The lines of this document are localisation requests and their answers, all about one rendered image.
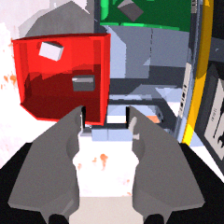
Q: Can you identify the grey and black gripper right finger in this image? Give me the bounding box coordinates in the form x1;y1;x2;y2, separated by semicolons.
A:
125;105;224;224

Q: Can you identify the green open bin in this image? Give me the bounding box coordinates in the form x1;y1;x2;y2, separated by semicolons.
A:
100;0;191;32

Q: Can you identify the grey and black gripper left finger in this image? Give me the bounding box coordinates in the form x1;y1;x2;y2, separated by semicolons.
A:
0;105;86;224

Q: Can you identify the yellow flat bar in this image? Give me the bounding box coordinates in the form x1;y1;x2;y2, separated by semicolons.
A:
181;0;214;146

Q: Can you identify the dark grey bin rack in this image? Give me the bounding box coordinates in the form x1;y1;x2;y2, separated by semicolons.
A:
79;0;203;143

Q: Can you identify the white rectangular block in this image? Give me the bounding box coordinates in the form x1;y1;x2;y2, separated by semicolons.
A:
39;41;64;62

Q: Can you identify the red bin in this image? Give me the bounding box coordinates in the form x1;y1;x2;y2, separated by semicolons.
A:
11;33;111;125

